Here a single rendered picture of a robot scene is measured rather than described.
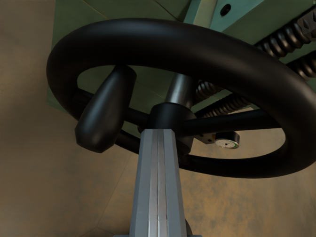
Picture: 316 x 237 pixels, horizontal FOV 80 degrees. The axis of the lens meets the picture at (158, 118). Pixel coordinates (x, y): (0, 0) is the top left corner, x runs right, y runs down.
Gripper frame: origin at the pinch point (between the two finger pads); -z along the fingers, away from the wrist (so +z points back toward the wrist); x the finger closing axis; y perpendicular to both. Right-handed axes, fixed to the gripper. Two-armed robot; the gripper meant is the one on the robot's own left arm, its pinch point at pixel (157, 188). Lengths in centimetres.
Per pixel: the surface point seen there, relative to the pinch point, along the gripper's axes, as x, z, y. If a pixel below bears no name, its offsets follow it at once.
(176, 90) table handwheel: 2.3, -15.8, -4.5
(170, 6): 1.8, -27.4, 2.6
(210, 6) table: 6.2, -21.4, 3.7
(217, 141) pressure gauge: 16.0, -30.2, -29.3
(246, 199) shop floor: 68, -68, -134
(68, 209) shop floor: -40, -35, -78
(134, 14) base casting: -3.9, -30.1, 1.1
